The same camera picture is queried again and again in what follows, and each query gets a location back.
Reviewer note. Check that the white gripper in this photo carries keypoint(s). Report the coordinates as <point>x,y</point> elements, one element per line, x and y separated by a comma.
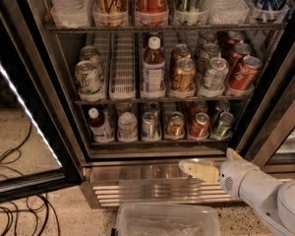
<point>230,177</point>

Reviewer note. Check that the green can bottom shelf front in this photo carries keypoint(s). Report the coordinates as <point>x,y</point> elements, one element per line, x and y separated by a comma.
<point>221,129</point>

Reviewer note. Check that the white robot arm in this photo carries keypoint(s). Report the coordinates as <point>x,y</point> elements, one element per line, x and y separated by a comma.
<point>272,200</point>

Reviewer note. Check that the red can bottom shelf front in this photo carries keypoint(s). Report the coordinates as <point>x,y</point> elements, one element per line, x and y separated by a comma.
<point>199,126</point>

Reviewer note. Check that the gold can bottom shelf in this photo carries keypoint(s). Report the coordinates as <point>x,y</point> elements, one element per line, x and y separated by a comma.
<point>175,125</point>

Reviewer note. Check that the gold can shelf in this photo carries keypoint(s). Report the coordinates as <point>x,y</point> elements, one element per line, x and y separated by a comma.
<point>175,125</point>
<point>110,13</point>

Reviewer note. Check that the green can bottom shelf rear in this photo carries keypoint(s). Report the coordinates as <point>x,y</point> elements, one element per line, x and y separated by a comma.
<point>222,105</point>

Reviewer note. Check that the red can bottom shelf rear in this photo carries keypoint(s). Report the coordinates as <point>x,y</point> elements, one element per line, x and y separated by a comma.
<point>199,106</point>

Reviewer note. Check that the silver can bottom shelf front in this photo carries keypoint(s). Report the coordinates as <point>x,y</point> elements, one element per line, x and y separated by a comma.
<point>148,125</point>

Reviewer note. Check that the silver can shelf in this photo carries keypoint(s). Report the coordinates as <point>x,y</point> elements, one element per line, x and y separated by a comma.
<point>148,125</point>
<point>154,107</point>

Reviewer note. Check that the silver can bottom shelf rear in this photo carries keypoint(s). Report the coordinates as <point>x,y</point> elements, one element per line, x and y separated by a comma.
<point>154,107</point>

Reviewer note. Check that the gold can middle front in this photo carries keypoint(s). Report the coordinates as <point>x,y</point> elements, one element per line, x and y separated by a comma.
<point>183,75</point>

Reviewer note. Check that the red can middle front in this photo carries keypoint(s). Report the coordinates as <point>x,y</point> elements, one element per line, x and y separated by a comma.
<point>245,73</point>

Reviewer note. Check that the water bottle bottom shelf front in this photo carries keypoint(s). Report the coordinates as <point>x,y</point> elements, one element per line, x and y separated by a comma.
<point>127,128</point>

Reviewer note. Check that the water bottle shelf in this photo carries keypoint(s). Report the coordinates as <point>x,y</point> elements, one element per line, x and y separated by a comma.
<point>69,13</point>
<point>127,128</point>
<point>227,12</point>
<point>123,107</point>

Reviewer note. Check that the brown tea bottle middle shelf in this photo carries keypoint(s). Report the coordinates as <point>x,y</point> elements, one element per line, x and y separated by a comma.
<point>153,66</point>

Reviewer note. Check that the water bottle bottom shelf rear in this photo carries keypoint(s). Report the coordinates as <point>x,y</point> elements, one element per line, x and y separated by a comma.
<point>123,107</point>

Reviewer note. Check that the stainless fridge base grille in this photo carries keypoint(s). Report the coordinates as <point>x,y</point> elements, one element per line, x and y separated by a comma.
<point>110,184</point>

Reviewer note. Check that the gold can middle rear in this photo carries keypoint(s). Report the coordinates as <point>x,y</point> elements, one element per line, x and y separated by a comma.
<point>180,50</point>

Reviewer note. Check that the brown drink bottle bottom shelf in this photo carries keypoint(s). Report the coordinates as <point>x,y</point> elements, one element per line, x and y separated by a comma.
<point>100,126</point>

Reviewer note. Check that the red can middle rear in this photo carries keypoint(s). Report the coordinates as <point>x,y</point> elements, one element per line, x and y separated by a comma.
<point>232,37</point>

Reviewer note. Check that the empty white shelf tray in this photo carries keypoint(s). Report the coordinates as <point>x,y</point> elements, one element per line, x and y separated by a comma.
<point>122,82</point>

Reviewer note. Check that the water bottle top shelf right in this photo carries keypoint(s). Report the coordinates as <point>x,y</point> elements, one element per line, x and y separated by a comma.
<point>227,12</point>

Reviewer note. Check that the blue can top shelf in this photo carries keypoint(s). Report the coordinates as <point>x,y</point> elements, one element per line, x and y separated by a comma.
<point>268,11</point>

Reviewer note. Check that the open glass fridge door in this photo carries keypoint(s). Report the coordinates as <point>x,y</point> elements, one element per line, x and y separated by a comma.
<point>37,154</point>

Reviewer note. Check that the gold can top shelf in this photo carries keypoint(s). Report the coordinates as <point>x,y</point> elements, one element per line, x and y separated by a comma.
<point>110,13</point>

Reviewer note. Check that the water bottle top shelf left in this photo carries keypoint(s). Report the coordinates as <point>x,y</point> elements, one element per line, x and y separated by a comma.
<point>69,13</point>

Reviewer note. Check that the clear plastic bin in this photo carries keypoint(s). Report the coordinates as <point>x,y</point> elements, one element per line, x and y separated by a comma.
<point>148,219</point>

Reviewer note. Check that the right fridge door frame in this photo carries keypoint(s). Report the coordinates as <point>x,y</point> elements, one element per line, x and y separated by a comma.
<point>265,140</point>

